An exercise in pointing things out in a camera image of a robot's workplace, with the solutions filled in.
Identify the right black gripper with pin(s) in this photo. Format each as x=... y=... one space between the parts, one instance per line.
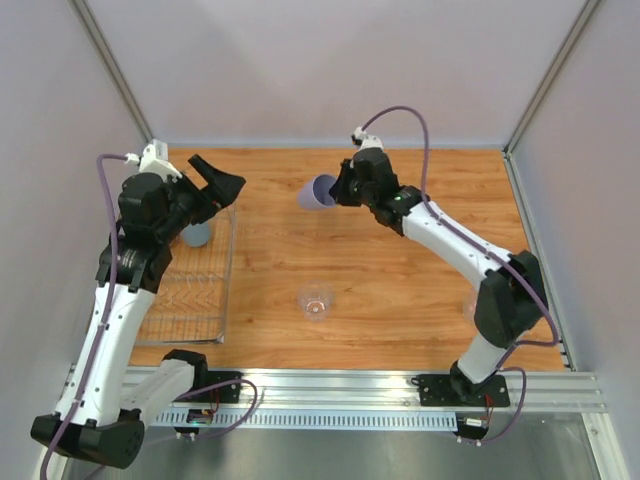
x=348 y=185

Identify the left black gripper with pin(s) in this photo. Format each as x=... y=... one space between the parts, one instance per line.
x=222 y=188

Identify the purple plastic cup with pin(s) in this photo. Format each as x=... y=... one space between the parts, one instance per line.
x=315 y=193

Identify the blue plastic cup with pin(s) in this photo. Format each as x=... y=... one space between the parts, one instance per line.
x=196 y=235

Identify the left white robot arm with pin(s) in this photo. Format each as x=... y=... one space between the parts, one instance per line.
x=94 y=421

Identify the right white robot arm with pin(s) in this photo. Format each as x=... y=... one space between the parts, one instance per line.
x=510 y=293

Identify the clear glass cup centre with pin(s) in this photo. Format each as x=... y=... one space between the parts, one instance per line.
x=315 y=299

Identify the clear glass cup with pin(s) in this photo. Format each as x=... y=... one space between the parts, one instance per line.
x=315 y=299
x=469 y=307

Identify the clear glass cup right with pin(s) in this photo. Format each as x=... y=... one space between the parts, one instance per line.
x=469 y=307

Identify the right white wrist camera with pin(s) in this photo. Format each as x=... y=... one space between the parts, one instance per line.
x=362 y=140

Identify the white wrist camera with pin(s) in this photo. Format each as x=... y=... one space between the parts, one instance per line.
x=154 y=159
x=362 y=140

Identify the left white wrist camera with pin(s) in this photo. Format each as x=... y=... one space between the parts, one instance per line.
x=154 y=159

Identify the wire dish rack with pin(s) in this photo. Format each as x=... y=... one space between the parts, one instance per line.
x=191 y=306

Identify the left aluminium frame post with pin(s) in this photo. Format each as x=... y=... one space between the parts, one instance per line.
x=100 y=44

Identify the aluminium frame post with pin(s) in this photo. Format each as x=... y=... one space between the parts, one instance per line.
x=100 y=44
x=576 y=31

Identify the right aluminium frame post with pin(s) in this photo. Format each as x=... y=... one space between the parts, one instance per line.
x=576 y=31

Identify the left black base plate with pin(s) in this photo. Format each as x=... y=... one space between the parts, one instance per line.
x=216 y=387

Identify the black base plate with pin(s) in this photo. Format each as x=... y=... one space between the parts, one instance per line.
x=444 y=390
x=216 y=387

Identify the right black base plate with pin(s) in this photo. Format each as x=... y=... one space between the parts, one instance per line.
x=444 y=390

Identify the slotted cable duct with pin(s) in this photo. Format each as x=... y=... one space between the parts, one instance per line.
x=264 y=418

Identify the aluminium front rail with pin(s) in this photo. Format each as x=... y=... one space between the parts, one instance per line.
x=387 y=390

